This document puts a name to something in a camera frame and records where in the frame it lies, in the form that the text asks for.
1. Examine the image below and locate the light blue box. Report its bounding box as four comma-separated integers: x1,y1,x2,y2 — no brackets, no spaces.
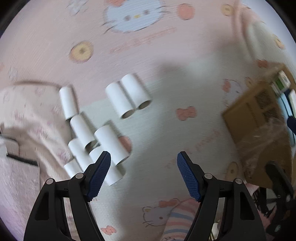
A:
277,93,293,121

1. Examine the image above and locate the brown cardboard box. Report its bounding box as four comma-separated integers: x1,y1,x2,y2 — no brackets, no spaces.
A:
222,63,295,188

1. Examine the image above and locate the striped pastel cloth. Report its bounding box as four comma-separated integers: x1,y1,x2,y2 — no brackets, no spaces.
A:
160,199,200,241

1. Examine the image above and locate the pink cartoon cat play mat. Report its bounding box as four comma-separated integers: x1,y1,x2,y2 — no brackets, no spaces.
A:
1,1,295,240

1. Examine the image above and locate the pink floral cloth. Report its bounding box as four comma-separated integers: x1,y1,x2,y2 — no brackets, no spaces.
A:
1,81,73,182

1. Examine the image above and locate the white paper roll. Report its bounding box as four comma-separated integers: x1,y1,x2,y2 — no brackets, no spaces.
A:
64,159,83,178
68,138,93,172
70,114,96,150
94,125,130,166
59,86,78,120
120,74,152,110
89,146,123,186
105,82,134,119

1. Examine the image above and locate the white flat box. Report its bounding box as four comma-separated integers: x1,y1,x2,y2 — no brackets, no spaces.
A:
288,89,296,118

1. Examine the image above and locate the white green carton upper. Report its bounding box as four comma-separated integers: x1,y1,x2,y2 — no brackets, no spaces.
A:
271,70,291,93

